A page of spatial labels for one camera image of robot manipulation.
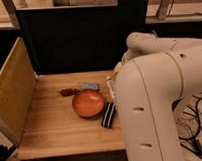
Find dried red pepper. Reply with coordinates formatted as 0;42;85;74
59;88;80;96

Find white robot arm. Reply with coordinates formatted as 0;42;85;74
115;33;202;161

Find white blue sponge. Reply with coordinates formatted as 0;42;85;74
81;82;99;91

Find white plastic brush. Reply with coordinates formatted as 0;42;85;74
106;76;115;100

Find orange round bowl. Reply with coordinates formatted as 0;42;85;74
72;89;105;118

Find black white striped object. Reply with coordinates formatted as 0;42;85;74
101;103;116;129

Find black back panel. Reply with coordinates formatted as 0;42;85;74
16;0;148;74

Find wooden left side panel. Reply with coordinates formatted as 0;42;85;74
0;38;37;146

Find black floor cables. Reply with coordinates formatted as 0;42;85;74
171;94;202;156

